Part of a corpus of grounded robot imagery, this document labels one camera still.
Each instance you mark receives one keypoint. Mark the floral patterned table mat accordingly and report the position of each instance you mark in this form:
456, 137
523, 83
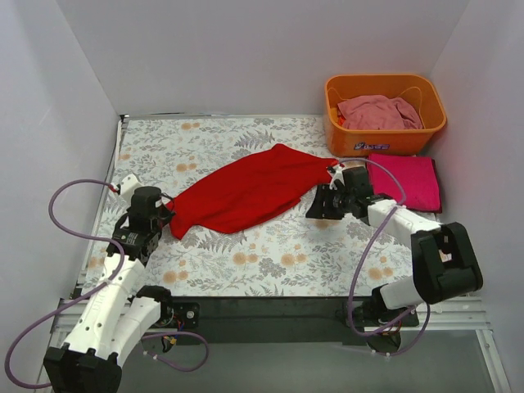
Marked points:
278, 251

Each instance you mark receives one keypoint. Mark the orange plastic basket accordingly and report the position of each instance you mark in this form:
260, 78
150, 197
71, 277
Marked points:
418, 91

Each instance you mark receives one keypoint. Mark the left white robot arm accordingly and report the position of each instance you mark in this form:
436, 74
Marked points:
92, 356

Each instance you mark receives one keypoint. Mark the pink crumpled t shirt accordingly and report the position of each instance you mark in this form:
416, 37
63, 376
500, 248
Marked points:
378, 112

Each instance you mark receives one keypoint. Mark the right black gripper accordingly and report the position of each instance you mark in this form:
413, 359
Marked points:
321, 202

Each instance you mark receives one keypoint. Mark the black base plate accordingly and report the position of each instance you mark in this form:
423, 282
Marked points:
278, 319

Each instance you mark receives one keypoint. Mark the folded magenta t shirt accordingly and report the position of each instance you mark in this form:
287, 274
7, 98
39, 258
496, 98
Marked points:
416, 175

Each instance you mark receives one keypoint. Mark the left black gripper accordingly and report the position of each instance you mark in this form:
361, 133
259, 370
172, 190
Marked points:
164, 214

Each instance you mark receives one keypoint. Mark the aluminium frame rail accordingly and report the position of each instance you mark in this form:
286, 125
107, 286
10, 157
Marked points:
466, 313

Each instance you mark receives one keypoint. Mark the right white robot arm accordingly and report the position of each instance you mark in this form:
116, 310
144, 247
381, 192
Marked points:
444, 264

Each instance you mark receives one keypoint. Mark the red t shirt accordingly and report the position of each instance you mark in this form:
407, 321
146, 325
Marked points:
249, 191

